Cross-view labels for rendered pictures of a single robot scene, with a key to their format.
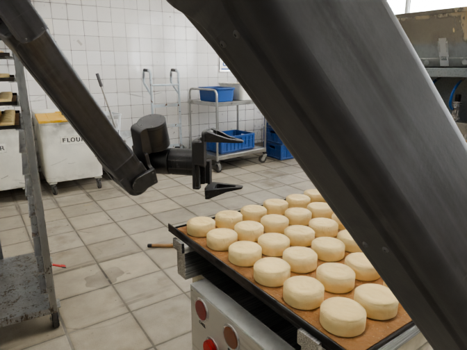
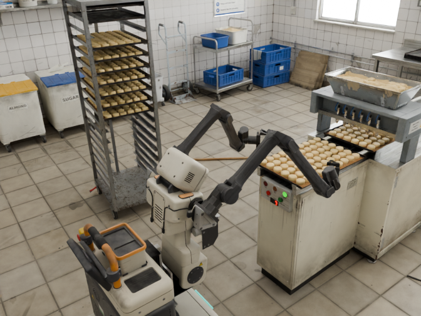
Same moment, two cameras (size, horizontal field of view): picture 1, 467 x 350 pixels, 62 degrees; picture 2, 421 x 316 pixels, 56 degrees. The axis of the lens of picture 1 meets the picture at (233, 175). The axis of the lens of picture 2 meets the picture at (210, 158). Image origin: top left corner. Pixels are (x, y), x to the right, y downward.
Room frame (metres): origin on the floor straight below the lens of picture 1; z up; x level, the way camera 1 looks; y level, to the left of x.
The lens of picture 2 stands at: (-1.58, 0.43, 2.11)
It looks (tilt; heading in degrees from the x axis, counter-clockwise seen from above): 28 degrees down; 359
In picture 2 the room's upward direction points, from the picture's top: 2 degrees counter-clockwise
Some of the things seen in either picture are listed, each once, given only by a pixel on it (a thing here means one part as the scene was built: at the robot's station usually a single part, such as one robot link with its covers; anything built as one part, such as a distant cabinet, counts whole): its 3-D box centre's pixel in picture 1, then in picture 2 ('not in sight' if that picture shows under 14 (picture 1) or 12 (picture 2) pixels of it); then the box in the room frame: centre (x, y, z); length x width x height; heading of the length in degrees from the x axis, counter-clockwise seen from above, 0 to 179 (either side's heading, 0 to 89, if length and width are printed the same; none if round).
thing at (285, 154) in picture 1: (288, 148); (269, 76); (5.25, -0.77, 0.10); 0.60 x 0.40 x 0.20; 122
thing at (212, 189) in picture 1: (220, 179); not in sight; (0.79, 0.03, 0.95); 0.09 x 0.07 x 0.07; 80
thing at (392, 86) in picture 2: not in sight; (371, 84); (0.99, -0.71, 1.28); 0.54 x 0.27 x 0.06; 36
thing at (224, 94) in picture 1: (216, 94); (214, 40); (4.64, 0.20, 0.88); 0.40 x 0.30 x 0.16; 37
